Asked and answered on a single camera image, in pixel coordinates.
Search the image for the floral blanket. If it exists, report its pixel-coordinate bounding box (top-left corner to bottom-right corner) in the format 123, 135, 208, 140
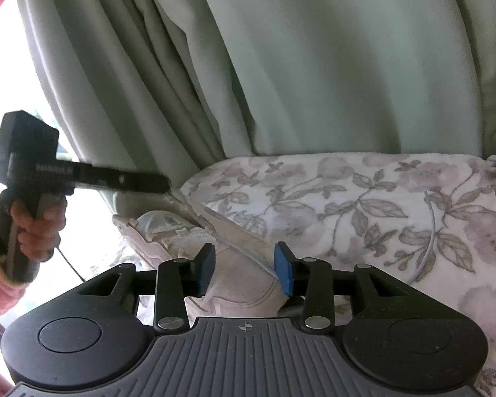
87, 151, 496, 397

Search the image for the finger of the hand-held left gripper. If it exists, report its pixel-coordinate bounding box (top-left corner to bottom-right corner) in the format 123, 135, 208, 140
87, 166, 171, 196

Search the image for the white sneaker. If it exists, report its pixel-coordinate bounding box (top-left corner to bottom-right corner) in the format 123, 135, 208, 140
111, 211, 291, 319

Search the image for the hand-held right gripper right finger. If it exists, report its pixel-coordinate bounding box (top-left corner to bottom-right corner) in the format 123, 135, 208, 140
274, 242, 402, 333

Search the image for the thin black cable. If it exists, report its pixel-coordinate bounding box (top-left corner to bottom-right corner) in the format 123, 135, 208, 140
55, 247, 84, 283

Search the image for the green curtain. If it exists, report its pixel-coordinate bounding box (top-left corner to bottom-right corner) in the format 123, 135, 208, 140
12, 0, 496, 174

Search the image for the person's left forearm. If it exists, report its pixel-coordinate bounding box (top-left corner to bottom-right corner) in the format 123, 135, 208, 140
0, 204, 27, 333

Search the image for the person's left hand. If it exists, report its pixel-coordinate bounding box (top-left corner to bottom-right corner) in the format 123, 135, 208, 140
10, 196, 69, 262

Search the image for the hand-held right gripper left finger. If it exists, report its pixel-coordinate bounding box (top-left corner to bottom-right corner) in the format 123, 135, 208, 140
78, 244, 216, 333

